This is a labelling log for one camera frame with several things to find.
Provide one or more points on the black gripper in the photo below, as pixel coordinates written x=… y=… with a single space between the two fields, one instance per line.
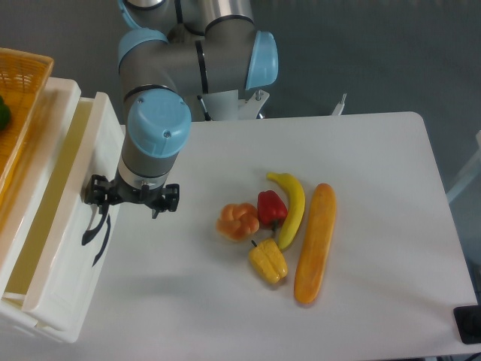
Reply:
x=100 y=191

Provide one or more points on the white drawer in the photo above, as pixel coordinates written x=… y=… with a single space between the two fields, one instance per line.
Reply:
x=67 y=210

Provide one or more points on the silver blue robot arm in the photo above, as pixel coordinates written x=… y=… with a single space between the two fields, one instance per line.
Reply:
x=175 y=49

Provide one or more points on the white drawer cabinet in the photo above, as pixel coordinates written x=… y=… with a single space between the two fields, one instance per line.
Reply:
x=37 y=225

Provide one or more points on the round bread roll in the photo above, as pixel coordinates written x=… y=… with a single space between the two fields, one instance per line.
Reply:
x=238 y=222

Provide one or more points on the red bell pepper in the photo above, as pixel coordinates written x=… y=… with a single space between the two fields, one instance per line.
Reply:
x=272 y=211

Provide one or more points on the yellow bell pepper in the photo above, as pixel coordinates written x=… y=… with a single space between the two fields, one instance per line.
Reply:
x=268 y=261

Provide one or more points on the green vegetable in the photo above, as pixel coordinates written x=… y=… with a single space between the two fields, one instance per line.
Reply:
x=5 y=114

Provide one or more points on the yellow wicker basket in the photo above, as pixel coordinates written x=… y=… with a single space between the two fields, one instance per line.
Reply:
x=23 y=78

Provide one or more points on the yellow banana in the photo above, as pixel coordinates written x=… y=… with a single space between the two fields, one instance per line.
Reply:
x=297 y=200

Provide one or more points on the long baguette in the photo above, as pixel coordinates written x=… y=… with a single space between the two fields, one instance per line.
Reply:
x=316 y=245

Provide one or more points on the white chair part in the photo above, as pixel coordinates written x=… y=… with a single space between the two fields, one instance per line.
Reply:
x=468 y=172

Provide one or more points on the black device at edge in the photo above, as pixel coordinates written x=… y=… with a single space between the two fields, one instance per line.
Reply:
x=467 y=320

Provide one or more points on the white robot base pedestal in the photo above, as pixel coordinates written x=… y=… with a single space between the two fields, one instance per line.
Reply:
x=226 y=106

